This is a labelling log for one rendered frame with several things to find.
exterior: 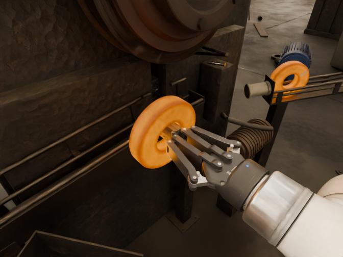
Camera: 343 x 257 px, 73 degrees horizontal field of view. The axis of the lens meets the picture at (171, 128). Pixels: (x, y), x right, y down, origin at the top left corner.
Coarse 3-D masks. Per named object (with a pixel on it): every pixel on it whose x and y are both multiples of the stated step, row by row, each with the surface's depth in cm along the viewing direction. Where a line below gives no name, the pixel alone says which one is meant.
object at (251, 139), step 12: (252, 120) 102; (264, 120) 101; (240, 132) 95; (252, 132) 95; (264, 132) 97; (252, 144) 91; (264, 144) 97; (252, 156) 94; (216, 204) 126; (228, 204) 118
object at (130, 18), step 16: (112, 0) 43; (128, 0) 43; (144, 0) 43; (128, 16) 45; (144, 16) 46; (160, 16) 48; (144, 32) 49; (160, 32) 50; (176, 32) 53; (192, 32) 56; (208, 32) 63; (160, 48) 54; (176, 48) 58
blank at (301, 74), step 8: (288, 64) 88; (296, 64) 88; (280, 72) 89; (288, 72) 90; (296, 72) 90; (304, 72) 90; (280, 80) 91; (296, 80) 94; (304, 80) 93; (280, 88) 94; (288, 88) 95; (288, 96) 97
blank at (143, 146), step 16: (176, 96) 45; (144, 112) 41; (160, 112) 40; (176, 112) 43; (192, 112) 47; (144, 128) 39; (160, 128) 42; (144, 144) 41; (160, 144) 48; (144, 160) 43; (160, 160) 47
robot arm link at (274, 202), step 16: (272, 176) 31; (256, 192) 30; (272, 192) 30; (288, 192) 29; (304, 192) 29; (256, 208) 30; (272, 208) 29; (288, 208) 28; (256, 224) 30; (272, 224) 29; (288, 224) 28; (272, 240) 29
